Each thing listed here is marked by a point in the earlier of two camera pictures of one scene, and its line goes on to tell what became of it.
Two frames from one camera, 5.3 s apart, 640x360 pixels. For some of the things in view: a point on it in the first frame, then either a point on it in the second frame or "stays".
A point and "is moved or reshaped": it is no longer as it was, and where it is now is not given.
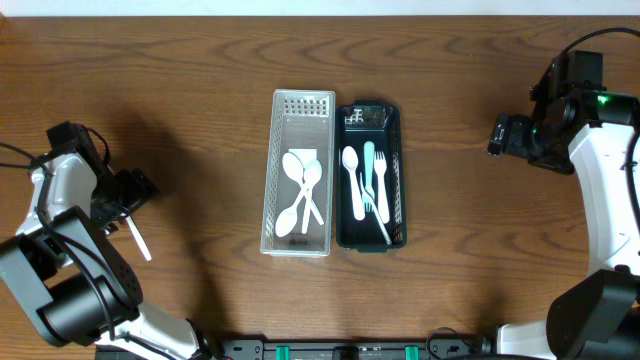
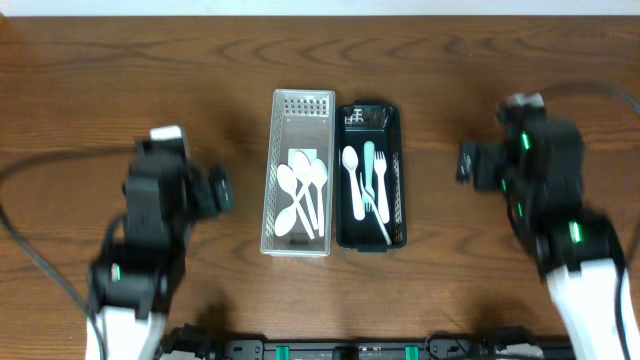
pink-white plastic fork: x=380 y=165 stays
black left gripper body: x=122 y=201 → x=220 y=189
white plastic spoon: x=294 y=168 is moved or reshaped
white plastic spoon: x=139 y=239 is moved or reshaped
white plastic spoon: x=287 y=219 stays
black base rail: x=448 y=344 stays
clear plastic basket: x=299 y=119 stays
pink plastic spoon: x=350 y=160 stays
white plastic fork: x=368 y=195 → x=380 y=163
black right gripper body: x=516 y=138 → x=467 y=165
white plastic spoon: x=312 y=174 → x=319 y=175
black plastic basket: x=357 y=123 stays
